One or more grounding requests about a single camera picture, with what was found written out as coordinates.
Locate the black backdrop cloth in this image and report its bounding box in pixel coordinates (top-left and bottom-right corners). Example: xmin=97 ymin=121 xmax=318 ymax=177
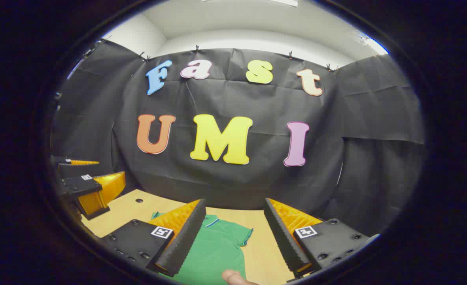
xmin=51 ymin=40 xmax=427 ymax=238

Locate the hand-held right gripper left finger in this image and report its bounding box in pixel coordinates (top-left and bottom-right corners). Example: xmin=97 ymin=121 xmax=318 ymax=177
xmin=99 ymin=199 xmax=207 ymax=277

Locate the green T-shirt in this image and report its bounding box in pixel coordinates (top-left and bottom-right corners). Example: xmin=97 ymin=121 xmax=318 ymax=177
xmin=151 ymin=212 xmax=254 ymax=285

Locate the white ceiling light panel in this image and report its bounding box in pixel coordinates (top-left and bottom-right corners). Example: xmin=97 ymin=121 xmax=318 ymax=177
xmin=202 ymin=0 xmax=299 ymax=8

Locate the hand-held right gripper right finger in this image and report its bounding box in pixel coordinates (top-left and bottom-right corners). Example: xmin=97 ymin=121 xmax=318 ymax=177
xmin=264 ymin=198 xmax=381 ymax=282

